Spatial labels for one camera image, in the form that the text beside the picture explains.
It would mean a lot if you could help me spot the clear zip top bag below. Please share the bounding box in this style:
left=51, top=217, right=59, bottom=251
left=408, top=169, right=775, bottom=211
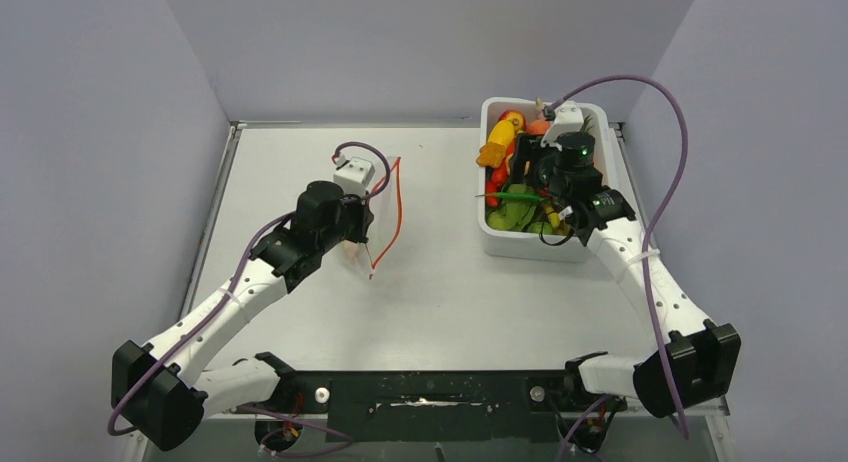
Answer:
left=341, top=156, right=403, bottom=280

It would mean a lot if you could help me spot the green toy chili pepper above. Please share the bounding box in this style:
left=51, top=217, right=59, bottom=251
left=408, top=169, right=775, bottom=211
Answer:
left=475, top=192, right=546, bottom=202

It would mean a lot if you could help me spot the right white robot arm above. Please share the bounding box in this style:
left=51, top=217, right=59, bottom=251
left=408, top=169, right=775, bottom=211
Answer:
left=511, top=132, right=741, bottom=418

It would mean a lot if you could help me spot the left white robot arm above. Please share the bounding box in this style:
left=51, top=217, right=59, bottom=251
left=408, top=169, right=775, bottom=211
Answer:
left=107, top=181, right=373, bottom=451

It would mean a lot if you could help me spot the white plastic food bin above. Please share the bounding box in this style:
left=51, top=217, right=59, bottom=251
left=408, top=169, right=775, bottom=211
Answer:
left=475, top=97, right=626, bottom=263

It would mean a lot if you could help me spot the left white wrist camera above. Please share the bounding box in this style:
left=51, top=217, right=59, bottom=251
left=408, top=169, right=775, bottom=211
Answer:
left=332, top=155, right=375, bottom=198

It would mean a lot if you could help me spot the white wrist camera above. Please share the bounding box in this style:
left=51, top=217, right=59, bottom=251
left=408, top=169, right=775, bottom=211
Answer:
left=541, top=101, right=584, bottom=148
left=332, top=155, right=375, bottom=198

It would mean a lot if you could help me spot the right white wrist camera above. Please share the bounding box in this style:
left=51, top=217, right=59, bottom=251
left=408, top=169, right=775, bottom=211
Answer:
left=541, top=101, right=584, bottom=148

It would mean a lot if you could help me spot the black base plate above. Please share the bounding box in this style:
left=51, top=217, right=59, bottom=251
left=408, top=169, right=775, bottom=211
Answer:
left=237, top=369, right=626, bottom=453

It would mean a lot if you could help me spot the aluminium frame rail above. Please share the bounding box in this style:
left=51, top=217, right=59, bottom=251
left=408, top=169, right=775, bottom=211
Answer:
left=135, top=371, right=730, bottom=421

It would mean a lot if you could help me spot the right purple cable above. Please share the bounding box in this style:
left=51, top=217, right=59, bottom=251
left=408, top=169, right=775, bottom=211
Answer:
left=545, top=75, right=690, bottom=462

